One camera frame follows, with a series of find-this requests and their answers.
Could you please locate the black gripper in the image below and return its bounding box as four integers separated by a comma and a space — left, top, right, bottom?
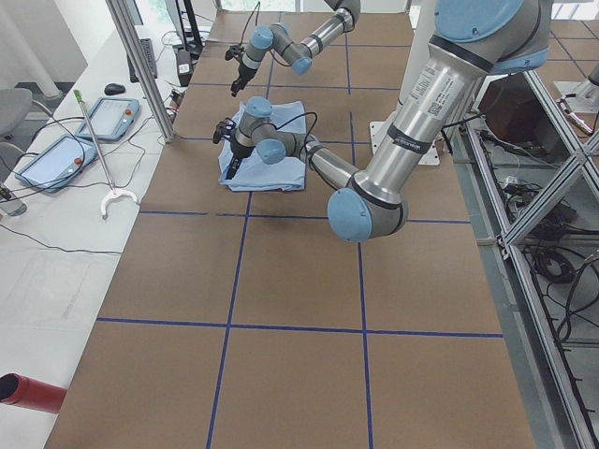
230, 65, 257, 96
226, 143, 253, 180

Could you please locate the light blue t-shirt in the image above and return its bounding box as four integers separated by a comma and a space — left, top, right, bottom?
218, 96, 307, 192

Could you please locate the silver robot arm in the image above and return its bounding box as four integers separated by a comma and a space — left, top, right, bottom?
212, 1, 552, 242
225, 0, 361, 97

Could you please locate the black power adapter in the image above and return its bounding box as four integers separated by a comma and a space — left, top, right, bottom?
176, 49, 193, 87

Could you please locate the black keyboard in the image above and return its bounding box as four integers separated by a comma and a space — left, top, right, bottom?
127, 37, 159, 83

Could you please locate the reacher grabber tool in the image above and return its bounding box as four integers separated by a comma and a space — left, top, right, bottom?
74, 90, 139, 220

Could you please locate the black computer mouse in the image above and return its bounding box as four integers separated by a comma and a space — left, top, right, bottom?
104, 83, 126, 96

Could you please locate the far blue teach pendant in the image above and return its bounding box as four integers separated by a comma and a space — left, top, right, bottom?
85, 96, 140, 142

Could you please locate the blue teach pendant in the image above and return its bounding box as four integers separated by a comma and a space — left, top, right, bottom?
15, 134, 97, 193
85, 96, 140, 142

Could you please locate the near blue teach pendant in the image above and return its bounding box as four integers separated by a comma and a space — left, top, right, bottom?
15, 134, 97, 193

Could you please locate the clear plastic bag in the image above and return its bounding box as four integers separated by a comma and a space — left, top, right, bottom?
1, 255, 91, 326

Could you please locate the red cylinder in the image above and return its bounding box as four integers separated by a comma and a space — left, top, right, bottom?
1, 373, 67, 414

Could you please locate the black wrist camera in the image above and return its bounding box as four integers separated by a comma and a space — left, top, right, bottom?
225, 44, 244, 62
212, 118, 237, 144

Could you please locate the aluminium frame post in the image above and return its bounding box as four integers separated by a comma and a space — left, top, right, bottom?
106, 0, 175, 143

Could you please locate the black cable on table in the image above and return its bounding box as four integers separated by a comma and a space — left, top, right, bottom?
0, 116, 146, 256

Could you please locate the white pedestal column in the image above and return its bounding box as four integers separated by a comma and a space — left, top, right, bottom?
369, 0, 446, 167

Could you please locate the aluminium frame rail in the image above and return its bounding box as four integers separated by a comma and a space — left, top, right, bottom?
444, 69, 599, 449

